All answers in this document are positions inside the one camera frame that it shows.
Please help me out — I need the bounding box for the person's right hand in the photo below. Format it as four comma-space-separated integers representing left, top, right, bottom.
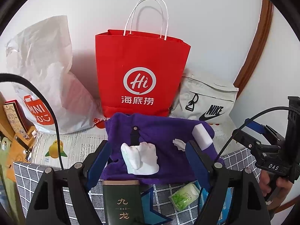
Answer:
258, 172, 294, 201

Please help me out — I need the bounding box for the patterned gift box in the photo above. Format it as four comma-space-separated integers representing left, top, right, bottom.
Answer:
3, 100, 30, 134

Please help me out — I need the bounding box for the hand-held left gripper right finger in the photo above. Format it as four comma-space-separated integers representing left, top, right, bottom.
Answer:
186, 140, 272, 225

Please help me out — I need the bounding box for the brown wooden door frame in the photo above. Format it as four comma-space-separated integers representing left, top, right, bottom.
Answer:
233, 0, 274, 90

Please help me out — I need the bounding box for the white plastic shopping bag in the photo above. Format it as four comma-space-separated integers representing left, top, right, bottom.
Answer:
6, 15, 106, 134

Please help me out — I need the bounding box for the white sponge block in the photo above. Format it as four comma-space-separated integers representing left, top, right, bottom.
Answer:
192, 123, 213, 151

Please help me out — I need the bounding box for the white tissue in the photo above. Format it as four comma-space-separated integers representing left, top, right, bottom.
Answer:
173, 139, 188, 151

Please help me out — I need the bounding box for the black cable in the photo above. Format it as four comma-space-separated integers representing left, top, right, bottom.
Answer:
0, 73, 65, 170
217, 106, 294, 160

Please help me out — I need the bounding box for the green tissue packet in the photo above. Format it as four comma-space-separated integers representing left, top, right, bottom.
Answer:
169, 183, 200, 212

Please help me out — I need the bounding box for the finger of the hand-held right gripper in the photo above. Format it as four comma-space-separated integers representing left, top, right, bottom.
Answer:
233, 130, 280, 163
248, 122, 286, 146

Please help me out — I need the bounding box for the grey checked blanket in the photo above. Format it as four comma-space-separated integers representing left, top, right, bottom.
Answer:
13, 151, 260, 225

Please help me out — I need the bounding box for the beige zip pouch bag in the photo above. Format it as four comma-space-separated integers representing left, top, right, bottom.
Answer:
170, 74, 239, 124

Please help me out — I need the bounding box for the purple towel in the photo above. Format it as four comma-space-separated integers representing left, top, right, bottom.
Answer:
101, 113, 225, 185

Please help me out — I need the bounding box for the white sock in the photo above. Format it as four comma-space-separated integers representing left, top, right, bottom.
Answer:
121, 142, 160, 176

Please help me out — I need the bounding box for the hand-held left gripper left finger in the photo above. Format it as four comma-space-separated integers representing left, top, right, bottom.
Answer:
28, 140, 113, 225

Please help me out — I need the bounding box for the dark green tea box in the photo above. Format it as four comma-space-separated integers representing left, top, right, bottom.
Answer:
102, 180, 141, 225

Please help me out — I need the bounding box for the blue tissue pack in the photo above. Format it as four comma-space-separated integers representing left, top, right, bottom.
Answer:
199, 185, 233, 225

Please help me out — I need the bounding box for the red paper bag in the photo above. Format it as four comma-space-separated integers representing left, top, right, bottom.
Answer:
95, 0, 191, 118

